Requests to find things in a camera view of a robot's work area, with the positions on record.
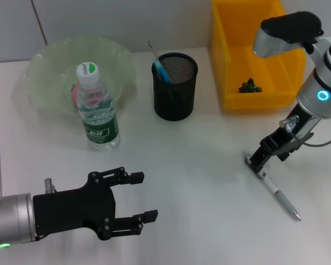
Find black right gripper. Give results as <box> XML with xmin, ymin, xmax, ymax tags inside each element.
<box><xmin>249</xmin><ymin>103</ymin><xmax>321</xmax><ymax>174</ymax></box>

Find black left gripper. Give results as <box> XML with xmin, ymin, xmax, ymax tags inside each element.
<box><xmin>32</xmin><ymin>166</ymin><xmax>159</xmax><ymax>241</ymax></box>

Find white grey pen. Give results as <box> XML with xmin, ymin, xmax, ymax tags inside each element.
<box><xmin>243</xmin><ymin>151</ymin><xmax>302</xmax><ymax>221</ymax></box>

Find clear water bottle green label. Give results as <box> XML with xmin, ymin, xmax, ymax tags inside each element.
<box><xmin>76</xmin><ymin>61</ymin><xmax>121</xmax><ymax>152</ymax></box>

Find blue scissors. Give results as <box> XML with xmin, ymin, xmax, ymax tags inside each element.
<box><xmin>152</xmin><ymin>57</ymin><xmax>172</xmax><ymax>84</ymax></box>

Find clear plastic ruler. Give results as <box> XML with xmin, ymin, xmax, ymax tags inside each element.
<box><xmin>147</xmin><ymin>39</ymin><xmax>162</xmax><ymax>61</ymax></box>

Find black mesh pen holder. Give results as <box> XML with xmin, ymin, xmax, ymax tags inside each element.
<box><xmin>151</xmin><ymin>52</ymin><xmax>199</xmax><ymax>121</ymax></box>

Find green glass fruit bowl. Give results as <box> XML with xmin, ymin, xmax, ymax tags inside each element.
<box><xmin>24</xmin><ymin>35</ymin><xmax>136</xmax><ymax>116</ymax></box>

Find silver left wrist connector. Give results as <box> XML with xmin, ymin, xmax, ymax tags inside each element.
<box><xmin>44</xmin><ymin>178</ymin><xmax>57</xmax><ymax>194</ymax></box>

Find yellow plastic bin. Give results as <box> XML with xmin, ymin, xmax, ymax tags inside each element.
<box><xmin>211</xmin><ymin>0</ymin><xmax>307</xmax><ymax>110</ymax></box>

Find grey right wrist cable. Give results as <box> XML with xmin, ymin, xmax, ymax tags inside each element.
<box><xmin>278</xmin><ymin>115</ymin><xmax>331</xmax><ymax>147</ymax></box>

